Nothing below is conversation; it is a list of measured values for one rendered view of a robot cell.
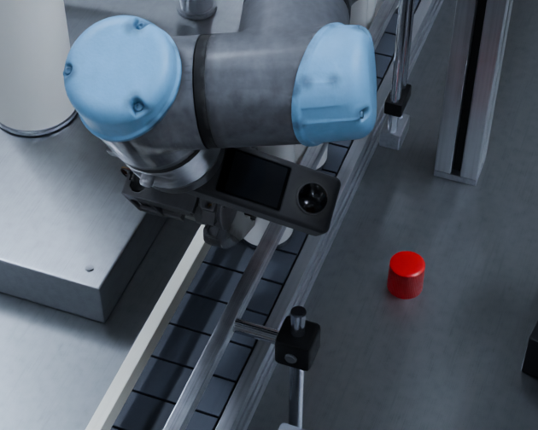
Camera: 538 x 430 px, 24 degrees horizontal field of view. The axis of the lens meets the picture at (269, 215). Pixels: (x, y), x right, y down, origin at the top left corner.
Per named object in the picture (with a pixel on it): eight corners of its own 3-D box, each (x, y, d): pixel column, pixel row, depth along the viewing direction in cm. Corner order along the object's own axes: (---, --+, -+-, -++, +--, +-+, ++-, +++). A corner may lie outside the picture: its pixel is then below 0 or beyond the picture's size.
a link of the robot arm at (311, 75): (371, -35, 82) (208, -23, 84) (365, 72, 74) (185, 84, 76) (381, 59, 88) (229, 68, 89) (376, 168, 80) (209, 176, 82)
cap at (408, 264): (429, 281, 119) (432, 258, 116) (412, 305, 117) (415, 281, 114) (397, 267, 120) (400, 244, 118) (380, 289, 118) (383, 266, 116)
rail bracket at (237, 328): (238, 399, 109) (235, 276, 97) (317, 424, 108) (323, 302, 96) (225, 428, 107) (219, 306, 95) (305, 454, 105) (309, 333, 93)
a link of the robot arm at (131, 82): (183, 119, 75) (49, 127, 77) (221, 173, 86) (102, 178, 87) (186, 0, 77) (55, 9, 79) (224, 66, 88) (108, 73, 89)
